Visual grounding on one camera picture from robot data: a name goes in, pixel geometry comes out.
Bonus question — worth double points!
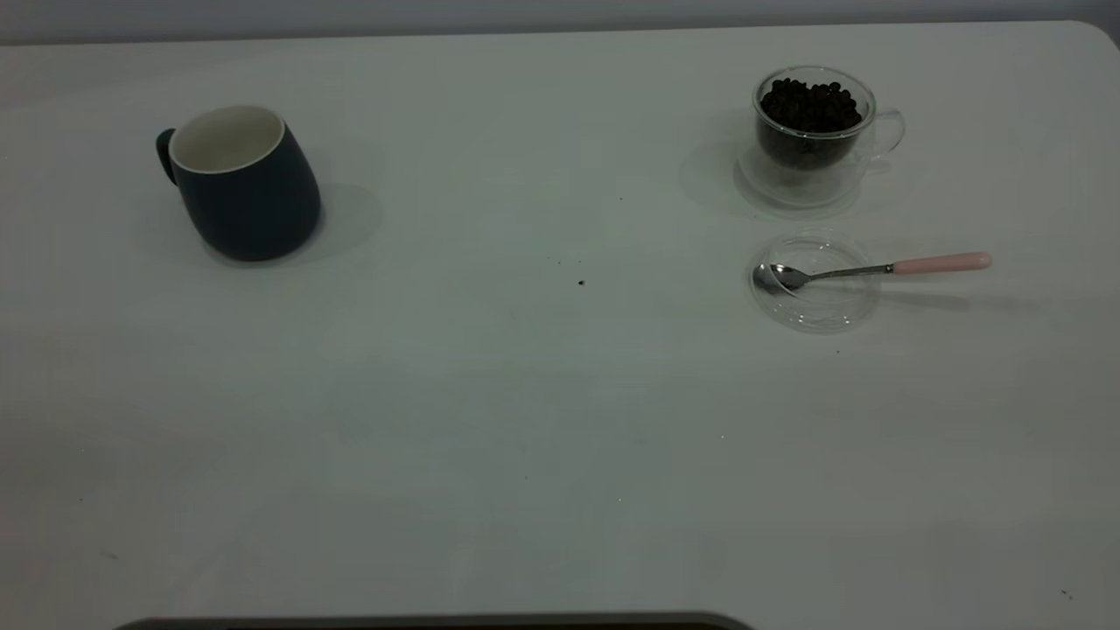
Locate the dark grey ceramic mug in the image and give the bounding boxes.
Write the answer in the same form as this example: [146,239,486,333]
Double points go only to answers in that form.
[156,105,322,263]

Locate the metal spoon with pink handle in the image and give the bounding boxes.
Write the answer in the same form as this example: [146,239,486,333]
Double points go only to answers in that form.
[752,252,994,295]

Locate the coffee beans in glass cup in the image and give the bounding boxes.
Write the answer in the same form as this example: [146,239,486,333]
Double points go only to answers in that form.
[759,78,864,170]

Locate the clear round glass lid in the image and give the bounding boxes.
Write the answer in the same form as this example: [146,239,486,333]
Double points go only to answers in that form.
[749,229,881,334]

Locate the clear glass cup with handle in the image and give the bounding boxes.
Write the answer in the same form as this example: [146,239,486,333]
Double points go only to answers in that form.
[738,66,907,209]

